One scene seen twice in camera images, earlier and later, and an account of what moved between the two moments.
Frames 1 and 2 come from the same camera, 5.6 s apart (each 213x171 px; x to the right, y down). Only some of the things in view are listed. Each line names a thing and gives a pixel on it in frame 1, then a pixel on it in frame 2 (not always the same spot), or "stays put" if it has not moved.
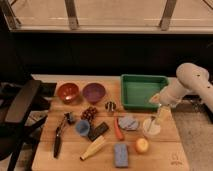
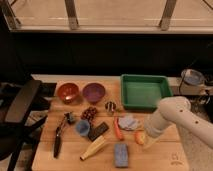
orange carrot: (118, 129) stays put
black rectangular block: (98, 131) stays put
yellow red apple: (141, 145) → (139, 137)
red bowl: (68, 93) stays put
